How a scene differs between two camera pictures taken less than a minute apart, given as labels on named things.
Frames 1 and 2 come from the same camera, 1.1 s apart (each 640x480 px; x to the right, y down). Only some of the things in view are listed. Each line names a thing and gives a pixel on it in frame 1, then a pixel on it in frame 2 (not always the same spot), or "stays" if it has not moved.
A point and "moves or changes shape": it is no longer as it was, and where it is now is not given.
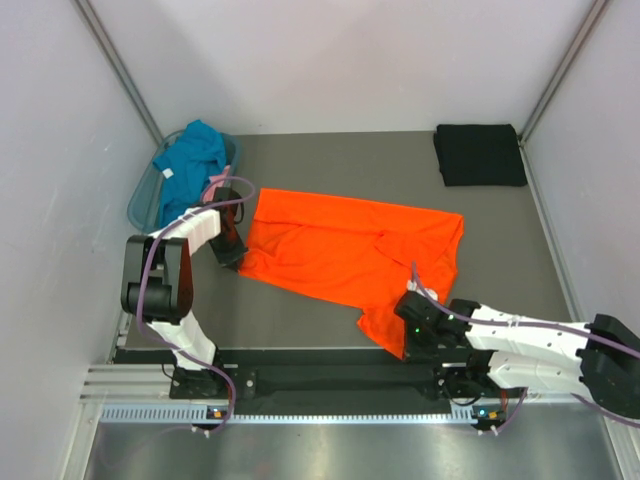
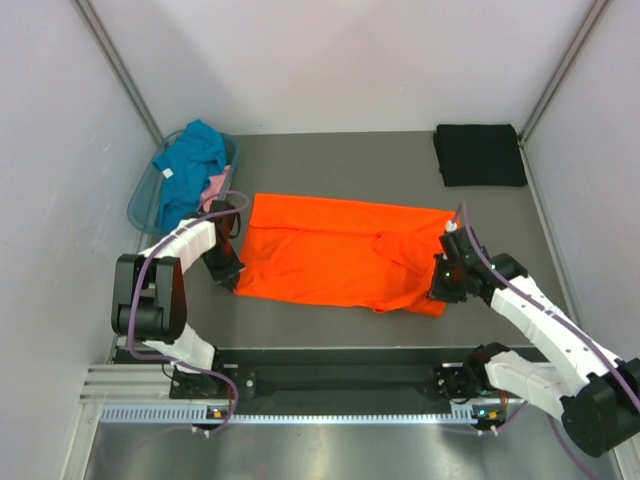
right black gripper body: (417, 339) → (447, 282)
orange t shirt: (354, 252) moves or changes shape
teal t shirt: (187, 166) stays
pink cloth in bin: (210, 192) stays
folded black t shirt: (480, 155) stays
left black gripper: (233, 259) → (229, 276)
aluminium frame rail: (127, 384) stays
